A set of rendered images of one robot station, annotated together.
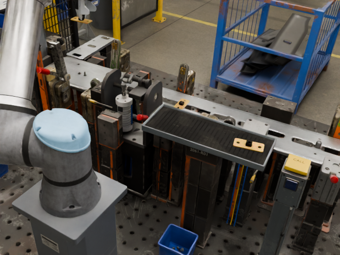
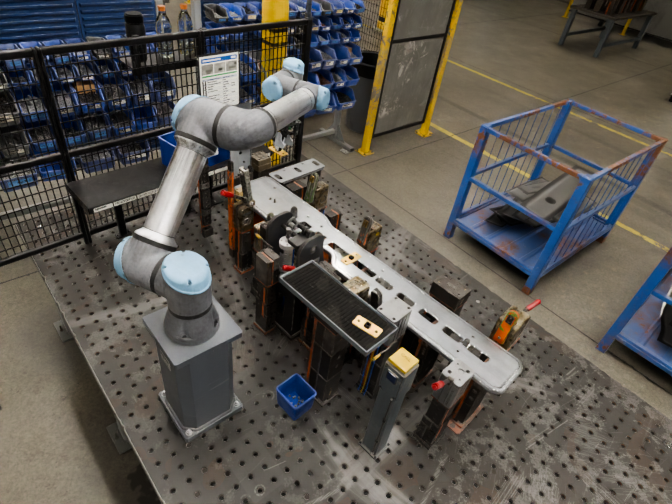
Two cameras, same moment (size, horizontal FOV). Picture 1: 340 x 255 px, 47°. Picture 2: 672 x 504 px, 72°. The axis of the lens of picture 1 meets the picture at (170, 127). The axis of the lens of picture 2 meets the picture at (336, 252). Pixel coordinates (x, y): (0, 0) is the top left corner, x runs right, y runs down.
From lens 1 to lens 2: 0.47 m
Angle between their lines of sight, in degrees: 13
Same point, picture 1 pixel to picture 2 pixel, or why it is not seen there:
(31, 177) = not seen: hidden behind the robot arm
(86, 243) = (190, 370)
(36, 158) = (159, 290)
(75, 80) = (263, 205)
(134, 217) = (273, 355)
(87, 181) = (201, 319)
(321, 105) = (573, 284)
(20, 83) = (166, 222)
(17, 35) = (173, 181)
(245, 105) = (445, 269)
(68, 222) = (177, 348)
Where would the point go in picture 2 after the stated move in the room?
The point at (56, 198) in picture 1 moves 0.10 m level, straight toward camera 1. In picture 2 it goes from (172, 326) to (162, 356)
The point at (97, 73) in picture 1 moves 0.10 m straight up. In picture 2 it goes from (287, 202) to (288, 183)
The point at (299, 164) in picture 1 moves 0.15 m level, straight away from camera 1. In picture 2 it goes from (404, 361) to (436, 333)
